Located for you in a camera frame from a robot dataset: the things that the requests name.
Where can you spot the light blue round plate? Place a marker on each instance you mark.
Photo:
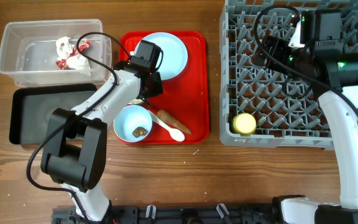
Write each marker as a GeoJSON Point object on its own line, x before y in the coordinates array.
{"type": "Point", "coordinates": [175, 54]}

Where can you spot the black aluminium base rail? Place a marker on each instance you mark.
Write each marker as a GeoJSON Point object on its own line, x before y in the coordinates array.
{"type": "Point", "coordinates": [246, 214]}

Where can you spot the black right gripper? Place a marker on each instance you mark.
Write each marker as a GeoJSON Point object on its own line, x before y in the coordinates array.
{"type": "Point", "coordinates": [279, 46]}

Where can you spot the mint green bowl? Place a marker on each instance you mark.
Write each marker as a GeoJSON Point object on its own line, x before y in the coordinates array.
{"type": "Point", "coordinates": [136, 102]}

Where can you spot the brown carrot piece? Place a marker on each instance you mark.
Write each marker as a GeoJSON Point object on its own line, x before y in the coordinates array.
{"type": "Point", "coordinates": [169, 119]}

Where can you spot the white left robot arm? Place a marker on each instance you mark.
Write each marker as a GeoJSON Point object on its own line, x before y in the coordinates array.
{"type": "Point", "coordinates": [74, 153]}

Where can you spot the grey-blue dishwasher rack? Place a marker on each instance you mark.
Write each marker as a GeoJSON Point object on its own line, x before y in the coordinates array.
{"type": "Point", "coordinates": [285, 109]}

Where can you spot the white napkin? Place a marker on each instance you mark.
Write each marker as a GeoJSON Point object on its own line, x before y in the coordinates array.
{"type": "Point", "coordinates": [73, 60]}

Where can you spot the red plastic tray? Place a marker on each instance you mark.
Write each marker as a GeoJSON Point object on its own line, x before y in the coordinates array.
{"type": "Point", "coordinates": [185, 97]}

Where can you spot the brown food scrap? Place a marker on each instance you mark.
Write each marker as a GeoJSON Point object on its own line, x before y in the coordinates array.
{"type": "Point", "coordinates": [140, 131]}

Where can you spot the black flat tray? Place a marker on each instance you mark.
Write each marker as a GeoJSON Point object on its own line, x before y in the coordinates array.
{"type": "Point", "coordinates": [32, 107]}

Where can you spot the red snack wrapper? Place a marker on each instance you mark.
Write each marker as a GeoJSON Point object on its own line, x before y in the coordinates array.
{"type": "Point", "coordinates": [82, 45]}

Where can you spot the light blue bowl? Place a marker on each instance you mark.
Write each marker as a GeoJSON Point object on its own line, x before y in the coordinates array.
{"type": "Point", "coordinates": [130, 118]}

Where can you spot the yellow plastic cup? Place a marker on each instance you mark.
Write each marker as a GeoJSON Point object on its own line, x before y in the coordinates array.
{"type": "Point", "coordinates": [244, 123]}

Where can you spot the clear plastic bin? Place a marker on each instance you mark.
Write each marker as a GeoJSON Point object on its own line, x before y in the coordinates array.
{"type": "Point", "coordinates": [28, 52]}

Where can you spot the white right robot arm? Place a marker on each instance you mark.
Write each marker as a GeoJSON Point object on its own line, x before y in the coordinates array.
{"type": "Point", "coordinates": [333, 77]}

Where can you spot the white plastic spoon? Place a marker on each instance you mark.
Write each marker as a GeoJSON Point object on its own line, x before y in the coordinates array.
{"type": "Point", "coordinates": [175, 134]}

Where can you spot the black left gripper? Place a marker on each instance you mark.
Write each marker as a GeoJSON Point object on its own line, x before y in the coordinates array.
{"type": "Point", "coordinates": [158, 88]}

